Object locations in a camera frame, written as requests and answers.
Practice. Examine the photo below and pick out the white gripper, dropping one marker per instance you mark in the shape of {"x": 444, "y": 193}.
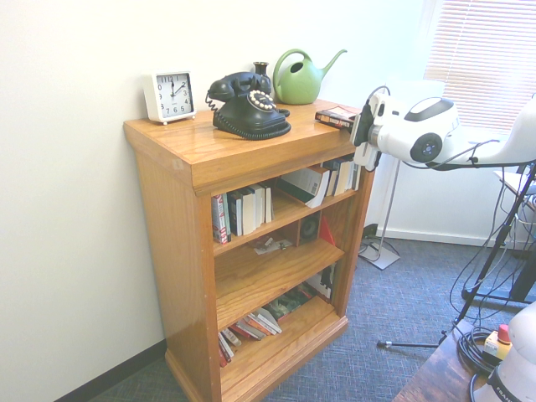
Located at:
{"x": 364, "y": 153}

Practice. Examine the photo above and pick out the red black paperback book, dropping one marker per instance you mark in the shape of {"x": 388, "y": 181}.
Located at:
{"x": 331, "y": 117}

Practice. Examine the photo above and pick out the blue cover paperback book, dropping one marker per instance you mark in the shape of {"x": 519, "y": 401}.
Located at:
{"x": 345, "y": 178}
{"x": 357, "y": 178}

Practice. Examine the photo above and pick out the brown cover paperback book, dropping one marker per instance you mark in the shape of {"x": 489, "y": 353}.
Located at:
{"x": 333, "y": 180}

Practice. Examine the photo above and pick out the thick leaning paperback book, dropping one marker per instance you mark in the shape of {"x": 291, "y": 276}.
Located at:
{"x": 307, "y": 184}

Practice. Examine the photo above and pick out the red folder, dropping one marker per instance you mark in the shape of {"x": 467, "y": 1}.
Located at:
{"x": 327, "y": 234}

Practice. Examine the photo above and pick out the small wooden speaker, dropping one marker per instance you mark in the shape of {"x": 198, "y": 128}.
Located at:
{"x": 310, "y": 229}

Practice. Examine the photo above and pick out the green plastic watering can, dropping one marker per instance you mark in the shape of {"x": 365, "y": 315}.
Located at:
{"x": 295, "y": 86}

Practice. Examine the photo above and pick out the thin dark paperback book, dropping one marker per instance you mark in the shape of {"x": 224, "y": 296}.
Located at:
{"x": 269, "y": 205}

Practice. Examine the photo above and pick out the white floor lamp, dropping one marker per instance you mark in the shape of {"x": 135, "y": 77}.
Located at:
{"x": 383, "y": 260}

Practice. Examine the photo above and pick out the oak wooden bookshelf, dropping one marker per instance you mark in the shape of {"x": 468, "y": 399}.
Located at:
{"x": 251, "y": 146}

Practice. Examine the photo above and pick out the white paged paperback book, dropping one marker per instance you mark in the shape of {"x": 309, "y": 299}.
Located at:
{"x": 259, "y": 205}

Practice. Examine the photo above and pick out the black vintage rotary telephone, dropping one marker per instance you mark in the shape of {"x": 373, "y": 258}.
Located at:
{"x": 247, "y": 115}

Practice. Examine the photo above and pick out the black cover book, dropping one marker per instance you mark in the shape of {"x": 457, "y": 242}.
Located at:
{"x": 247, "y": 211}

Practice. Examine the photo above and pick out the small clutter pile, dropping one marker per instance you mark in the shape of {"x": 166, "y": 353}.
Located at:
{"x": 272, "y": 246}

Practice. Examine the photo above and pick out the small black vase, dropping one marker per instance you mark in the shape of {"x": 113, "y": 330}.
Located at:
{"x": 260, "y": 69}

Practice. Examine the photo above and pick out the white book black figures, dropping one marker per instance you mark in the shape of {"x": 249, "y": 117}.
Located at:
{"x": 323, "y": 282}

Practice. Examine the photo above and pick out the dark teal book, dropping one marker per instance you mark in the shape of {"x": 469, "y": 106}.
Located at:
{"x": 232, "y": 213}

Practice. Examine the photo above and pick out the red white spine book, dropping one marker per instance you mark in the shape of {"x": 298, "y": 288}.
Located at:
{"x": 220, "y": 220}

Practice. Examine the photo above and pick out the white window blinds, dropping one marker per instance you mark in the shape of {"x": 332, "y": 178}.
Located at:
{"x": 481, "y": 42}

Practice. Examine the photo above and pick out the camouflage cover book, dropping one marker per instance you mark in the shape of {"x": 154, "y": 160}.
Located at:
{"x": 291, "y": 305}

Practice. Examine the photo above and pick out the white orange paperback book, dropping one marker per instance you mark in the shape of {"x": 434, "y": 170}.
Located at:
{"x": 272, "y": 320}

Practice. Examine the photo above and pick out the white square alarm clock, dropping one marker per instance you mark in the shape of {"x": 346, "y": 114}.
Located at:
{"x": 171, "y": 97}

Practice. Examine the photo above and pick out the yellow red emergency stop button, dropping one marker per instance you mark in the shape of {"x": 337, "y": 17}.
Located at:
{"x": 498, "y": 343}

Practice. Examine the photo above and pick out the dark wooden table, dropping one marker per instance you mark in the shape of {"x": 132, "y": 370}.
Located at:
{"x": 444, "y": 377}

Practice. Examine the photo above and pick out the white red paperback book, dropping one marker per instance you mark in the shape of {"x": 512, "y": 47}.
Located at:
{"x": 225, "y": 355}

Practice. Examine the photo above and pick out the black camera tripod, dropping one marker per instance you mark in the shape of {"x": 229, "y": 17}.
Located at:
{"x": 412, "y": 344}

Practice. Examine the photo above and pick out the black metal desk frame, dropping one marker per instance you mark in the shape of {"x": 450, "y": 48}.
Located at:
{"x": 523, "y": 285}

